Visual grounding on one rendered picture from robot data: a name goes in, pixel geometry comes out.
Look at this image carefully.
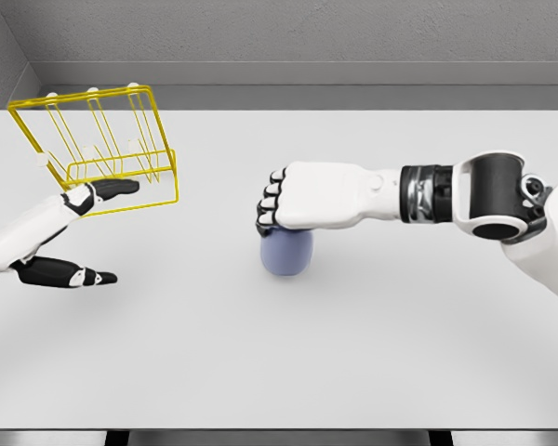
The yellow wire cup holder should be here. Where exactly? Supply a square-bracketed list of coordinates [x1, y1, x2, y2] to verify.
[7, 82, 180, 218]

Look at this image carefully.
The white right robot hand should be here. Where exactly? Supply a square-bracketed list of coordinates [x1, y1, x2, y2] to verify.
[254, 161, 368, 238]

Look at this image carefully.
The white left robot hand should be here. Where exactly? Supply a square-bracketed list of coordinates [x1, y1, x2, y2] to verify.
[0, 178, 140, 295]

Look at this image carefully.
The blue cup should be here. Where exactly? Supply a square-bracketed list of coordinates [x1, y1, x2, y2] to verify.
[259, 226, 314, 278]

